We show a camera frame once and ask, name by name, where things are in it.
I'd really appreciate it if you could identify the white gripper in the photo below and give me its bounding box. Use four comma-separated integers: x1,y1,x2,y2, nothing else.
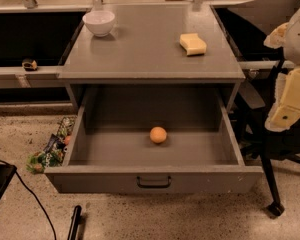
263,8,300,132

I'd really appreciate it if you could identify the orange fruit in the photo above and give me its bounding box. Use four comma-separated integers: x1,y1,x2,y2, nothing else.
150,127,167,144

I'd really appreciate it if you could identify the grey cabinet counter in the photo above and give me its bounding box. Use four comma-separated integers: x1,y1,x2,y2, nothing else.
59,3,245,108

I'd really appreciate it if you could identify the grey open drawer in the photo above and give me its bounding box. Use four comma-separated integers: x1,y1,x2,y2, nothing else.
45,85,263,193

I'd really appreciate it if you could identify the black office chair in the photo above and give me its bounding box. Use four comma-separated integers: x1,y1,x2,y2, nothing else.
215,0,300,217

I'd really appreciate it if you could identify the yellow sponge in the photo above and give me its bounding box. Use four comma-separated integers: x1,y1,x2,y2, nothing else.
179,33,207,56

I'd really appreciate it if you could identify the white ceramic bowl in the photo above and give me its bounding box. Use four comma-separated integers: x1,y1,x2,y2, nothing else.
82,10,115,37

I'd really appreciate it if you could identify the small yellow black object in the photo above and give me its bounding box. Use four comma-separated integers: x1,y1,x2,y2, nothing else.
22,58,38,71

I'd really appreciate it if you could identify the black cylindrical rod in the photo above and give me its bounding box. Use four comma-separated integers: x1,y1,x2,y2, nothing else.
67,205,82,240

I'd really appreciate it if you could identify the black drawer handle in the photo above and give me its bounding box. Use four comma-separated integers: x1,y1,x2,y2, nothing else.
136,176,172,189

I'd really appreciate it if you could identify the metal shelf rail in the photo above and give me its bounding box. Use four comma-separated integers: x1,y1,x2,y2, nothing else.
0,66,64,89

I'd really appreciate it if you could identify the black cable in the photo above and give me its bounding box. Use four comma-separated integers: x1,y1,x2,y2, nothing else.
0,158,58,240

